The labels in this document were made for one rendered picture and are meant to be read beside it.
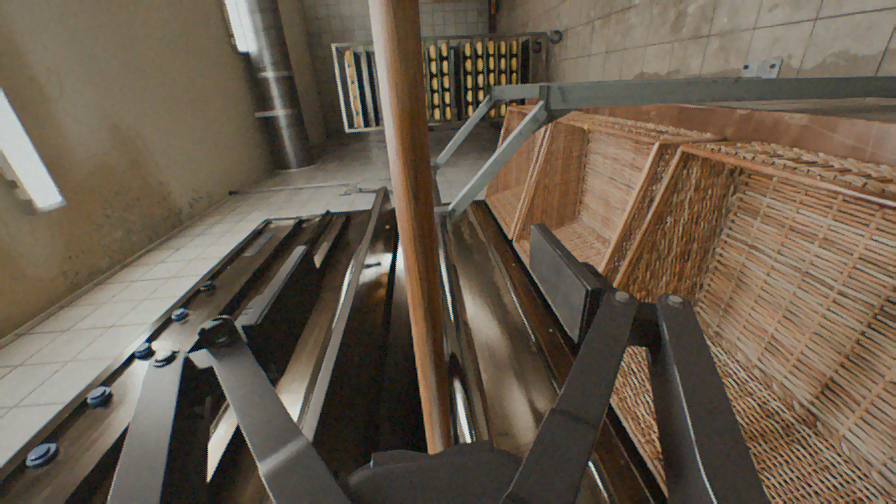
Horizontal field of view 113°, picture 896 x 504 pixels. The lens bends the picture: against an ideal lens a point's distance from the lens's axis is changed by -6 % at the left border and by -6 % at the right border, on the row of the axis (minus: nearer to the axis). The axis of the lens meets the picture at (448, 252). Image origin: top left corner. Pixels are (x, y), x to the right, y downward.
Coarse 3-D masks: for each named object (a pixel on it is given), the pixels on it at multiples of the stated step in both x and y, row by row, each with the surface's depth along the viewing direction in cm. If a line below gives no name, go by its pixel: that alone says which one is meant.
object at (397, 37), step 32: (384, 0) 18; (416, 0) 19; (384, 32) 19; (416, 32) 19; (384, 64) 20; (416, 64) 20; (384, 96) 21; (416, 96) 21; (416, 128) 21; (416, 160) 22; (416, 192) 23; (416, 224) 24; (416, 256) 26; (416, 288) 27; (416, 320) 29; (416, 352) 31; (448, 416) 36
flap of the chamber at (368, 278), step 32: (384, 192) 162; (384, 224) 143; (384, 256) 128; (352, 288) 85; (384, 288) 116; (352, 320) 76; (352, 352) 72; (320, 384) 57; (352, 384) 68; (320, 416) 52; (352, 416) 64; (320, 448) 49; (352, 448) 60
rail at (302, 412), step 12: (372, 204) 148; (360, 240) 113; (348, 276) 91; (336, 312) 76; (324, 336) 69; (324, 348) 66; (312, 372) 60; (312, 384) 58; (312, 396) 56; (300, 408) 53; (300, 420) 51
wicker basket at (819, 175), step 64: (704, 192) 60; (768, 192) 53; (832, 192) 34; (640, 256) 64; (704, 256) 66; (768, 256) 55; (832, 256) 45; (704, 320) 70; (768, 320) 56; (832, 320) 46; (640, 384) 64; (768, 384) 56; (832, 384) 46; (640, 448) 54; (768, 448) 48; (832, 448) 45
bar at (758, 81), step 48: (528, 96) 101; (576, 96) 57; (624, 96) 58; (672, 96) 58; (720, 96) 59; (768, 96) 60; (816, 96) 61; (864, 96) 61; (480, 384) 29; (480, 432) 24
